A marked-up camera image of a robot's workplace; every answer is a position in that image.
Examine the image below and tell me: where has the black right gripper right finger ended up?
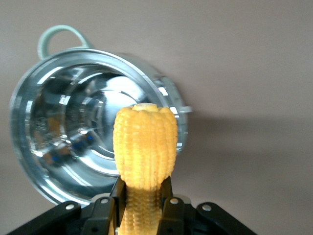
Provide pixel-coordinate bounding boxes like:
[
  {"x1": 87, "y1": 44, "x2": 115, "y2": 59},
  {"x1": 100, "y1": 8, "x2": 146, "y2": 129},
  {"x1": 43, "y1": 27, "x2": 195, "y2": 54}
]
[{"x1": 157, "y1": 176, "x2": 192, "y2": 235}]

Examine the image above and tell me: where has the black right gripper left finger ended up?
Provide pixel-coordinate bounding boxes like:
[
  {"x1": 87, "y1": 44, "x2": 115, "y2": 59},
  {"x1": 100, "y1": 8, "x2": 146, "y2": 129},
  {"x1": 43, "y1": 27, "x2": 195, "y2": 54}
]
[{"x1": 82, "y1": 176, "x2": 127, "y2": 235}]

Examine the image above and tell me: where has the yellow corn cob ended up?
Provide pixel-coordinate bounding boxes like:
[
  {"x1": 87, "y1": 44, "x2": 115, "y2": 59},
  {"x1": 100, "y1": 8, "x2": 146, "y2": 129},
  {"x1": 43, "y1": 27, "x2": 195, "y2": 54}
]
[{"x1": 111, "y1": 102, "x2": 179, "y2": 235}]

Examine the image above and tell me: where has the brown table cover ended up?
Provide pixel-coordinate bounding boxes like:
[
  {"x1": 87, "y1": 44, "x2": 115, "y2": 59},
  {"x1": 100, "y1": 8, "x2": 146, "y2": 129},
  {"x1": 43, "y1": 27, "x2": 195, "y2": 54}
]
[{"x1": 0, "y1": 0, "x2": 313, "y2": 235}]

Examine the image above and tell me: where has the steel pot with loop handles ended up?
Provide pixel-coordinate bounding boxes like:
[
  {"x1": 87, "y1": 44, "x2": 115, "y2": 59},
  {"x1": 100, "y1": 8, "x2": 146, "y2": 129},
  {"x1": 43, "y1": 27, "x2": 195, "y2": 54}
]
[{"x1": 8, "y1": 24, "x2": 194, "y2": 209}]

